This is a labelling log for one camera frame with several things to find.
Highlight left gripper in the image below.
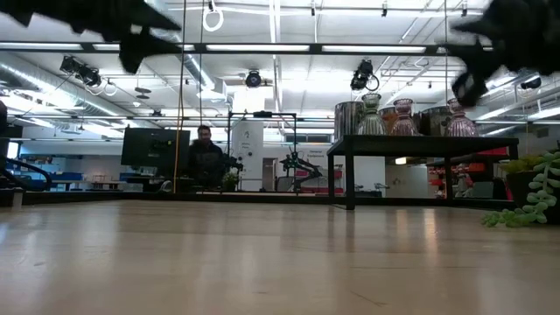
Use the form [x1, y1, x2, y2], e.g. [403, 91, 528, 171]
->
[0, 0, 183, 75]

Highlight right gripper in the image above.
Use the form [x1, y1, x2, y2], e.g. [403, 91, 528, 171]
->
[442, 0, 560, 109]

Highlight pink ribbed glass candle holder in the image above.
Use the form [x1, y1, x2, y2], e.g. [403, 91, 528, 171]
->
[444, 97, 480, 138]
[389, 97, 421, 137]

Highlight clear ribbed glass vase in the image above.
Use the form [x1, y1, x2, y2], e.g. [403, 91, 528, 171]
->
[357, 92, 388, 137]

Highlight silver tin candle brown label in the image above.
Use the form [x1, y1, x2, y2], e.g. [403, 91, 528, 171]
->
[333, 101, 365, 142]

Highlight black overhead beam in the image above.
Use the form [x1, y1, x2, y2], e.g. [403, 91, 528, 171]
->
[0, 41, 482, 56]

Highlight red storage shelves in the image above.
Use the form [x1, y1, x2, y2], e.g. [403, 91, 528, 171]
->
[427, 147, 511, 200]

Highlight black perforated metal shelf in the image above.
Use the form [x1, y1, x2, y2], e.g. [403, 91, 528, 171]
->
[325, 135, 521, 211]

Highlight black computer monitor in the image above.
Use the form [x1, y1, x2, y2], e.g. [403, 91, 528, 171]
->
[120, 127, 192, 168]

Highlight person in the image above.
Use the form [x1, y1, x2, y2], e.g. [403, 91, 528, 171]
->
[186, 124, 229, 190]

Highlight potted green succulent plant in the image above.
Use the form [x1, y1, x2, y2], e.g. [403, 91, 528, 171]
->
[480, 150, 560, 229]

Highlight small potted plant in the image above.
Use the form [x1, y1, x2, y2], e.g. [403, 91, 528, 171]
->
[221, 171, 242, 193]

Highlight white hanging ring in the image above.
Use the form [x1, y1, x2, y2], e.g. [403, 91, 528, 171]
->
[202, 8, 225, 33]

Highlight yellow hanging cord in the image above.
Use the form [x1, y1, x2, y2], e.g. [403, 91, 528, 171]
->
[172, 0, 188, 194]

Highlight black metal frame stand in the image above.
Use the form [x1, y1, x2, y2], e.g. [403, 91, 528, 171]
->
[227, 109, 298, 193]

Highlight black curved cable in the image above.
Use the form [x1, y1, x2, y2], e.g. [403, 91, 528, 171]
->
[0, 156, 53, 192]

